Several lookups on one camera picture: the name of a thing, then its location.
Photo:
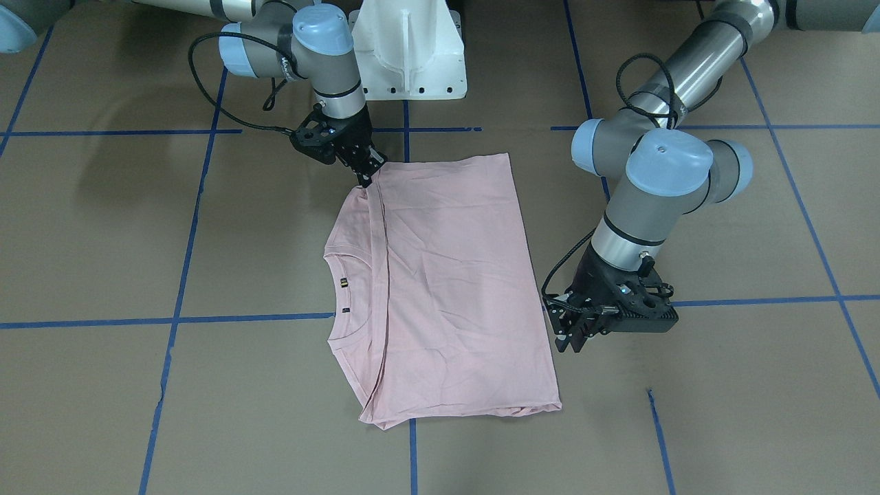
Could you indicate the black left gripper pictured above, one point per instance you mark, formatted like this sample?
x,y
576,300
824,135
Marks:
x,y
594,276

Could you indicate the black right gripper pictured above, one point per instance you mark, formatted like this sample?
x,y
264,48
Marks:
x,y
355,139

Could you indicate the pink Snoopy t-shirt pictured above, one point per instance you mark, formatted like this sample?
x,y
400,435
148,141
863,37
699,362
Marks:
x,y
437,312

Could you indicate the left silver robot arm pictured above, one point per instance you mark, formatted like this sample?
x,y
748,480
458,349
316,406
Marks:
x,y
662,173

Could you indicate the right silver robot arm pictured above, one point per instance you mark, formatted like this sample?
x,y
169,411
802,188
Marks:
x,y
289,41

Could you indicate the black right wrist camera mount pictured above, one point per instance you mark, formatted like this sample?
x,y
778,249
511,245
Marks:
x,y
314,138

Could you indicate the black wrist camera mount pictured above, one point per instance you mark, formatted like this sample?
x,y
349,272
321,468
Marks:
x,y
643,308
314,138

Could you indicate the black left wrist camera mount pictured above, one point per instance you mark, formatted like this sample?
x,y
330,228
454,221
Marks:
x,y
643,308

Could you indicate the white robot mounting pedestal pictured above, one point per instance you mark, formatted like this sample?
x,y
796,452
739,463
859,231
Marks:
x,y
409,50

